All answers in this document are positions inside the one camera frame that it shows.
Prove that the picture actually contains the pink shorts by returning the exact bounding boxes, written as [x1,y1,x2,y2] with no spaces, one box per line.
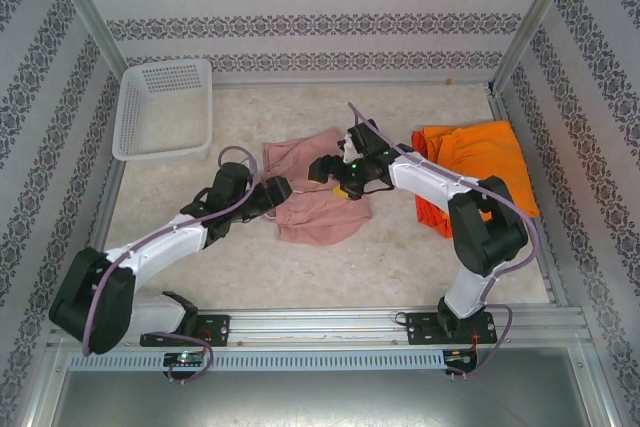
[262,128,374,247]

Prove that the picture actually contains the red-orange shorts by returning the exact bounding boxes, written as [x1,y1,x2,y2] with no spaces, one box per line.
[410,129,469,239]

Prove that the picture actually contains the yellow-orange shorts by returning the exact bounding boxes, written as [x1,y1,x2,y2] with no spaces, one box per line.
[419,120,541,221]

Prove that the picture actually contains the white plastic basket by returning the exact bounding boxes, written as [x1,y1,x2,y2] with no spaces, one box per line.
[111,58,214,162]

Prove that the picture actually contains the left controller board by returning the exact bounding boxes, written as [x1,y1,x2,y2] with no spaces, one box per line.
[163,351,206,367]

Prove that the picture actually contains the grey metal shelf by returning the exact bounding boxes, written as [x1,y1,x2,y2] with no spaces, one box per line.
[49,346,614,427]

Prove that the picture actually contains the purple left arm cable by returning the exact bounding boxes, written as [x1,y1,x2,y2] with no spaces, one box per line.
[82,145,264,386]

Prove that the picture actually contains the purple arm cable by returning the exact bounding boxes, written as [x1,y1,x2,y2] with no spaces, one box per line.
[82,145,264,386]
[347,101,544,381]

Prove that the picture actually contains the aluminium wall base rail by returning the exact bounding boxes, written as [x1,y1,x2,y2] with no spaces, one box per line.
[212,71,494,90]

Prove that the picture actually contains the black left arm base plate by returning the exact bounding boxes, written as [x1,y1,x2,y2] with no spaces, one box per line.
[139,314,231,348]

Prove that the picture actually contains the aluminium mounting rail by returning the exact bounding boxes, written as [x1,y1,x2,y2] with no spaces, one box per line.
[49,307,589,348]

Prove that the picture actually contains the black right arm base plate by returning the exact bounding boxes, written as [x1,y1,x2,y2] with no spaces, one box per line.
[405,311,496,346]

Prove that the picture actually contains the aluminium side rail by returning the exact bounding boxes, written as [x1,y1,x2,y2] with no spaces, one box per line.
[487,86,569,307]
[67,59,126,312]

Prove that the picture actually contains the grey slotted cable duct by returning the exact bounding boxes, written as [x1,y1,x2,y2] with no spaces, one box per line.
[67,349,476,373]

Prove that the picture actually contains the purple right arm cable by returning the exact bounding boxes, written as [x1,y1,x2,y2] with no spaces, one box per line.
[347,101,544,381]

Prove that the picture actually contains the aluminium frame post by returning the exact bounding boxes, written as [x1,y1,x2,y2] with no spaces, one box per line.
[42,0,126,63]
[492,0,585,94]

